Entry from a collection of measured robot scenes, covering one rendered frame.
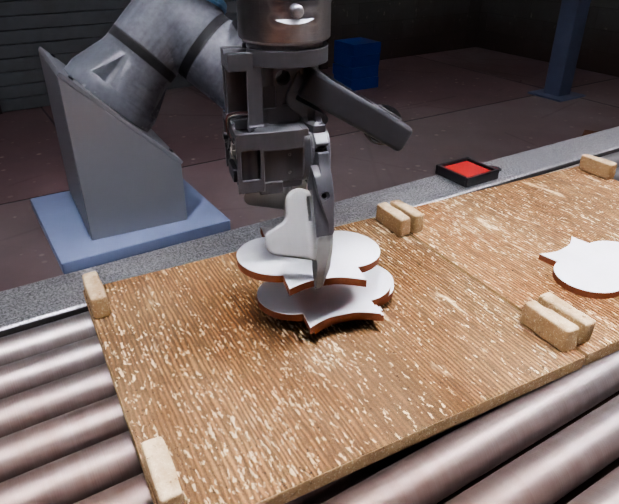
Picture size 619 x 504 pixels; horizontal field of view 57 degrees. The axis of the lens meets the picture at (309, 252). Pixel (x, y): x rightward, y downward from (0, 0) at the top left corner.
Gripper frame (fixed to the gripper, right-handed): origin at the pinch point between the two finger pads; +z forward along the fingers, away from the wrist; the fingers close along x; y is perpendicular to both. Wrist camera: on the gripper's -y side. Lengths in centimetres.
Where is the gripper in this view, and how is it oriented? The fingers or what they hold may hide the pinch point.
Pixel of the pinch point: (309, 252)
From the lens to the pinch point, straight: 57.3
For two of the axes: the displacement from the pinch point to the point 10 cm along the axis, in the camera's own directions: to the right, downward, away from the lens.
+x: 2.8, 4.8, -8.3
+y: -9.6, 1.4, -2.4
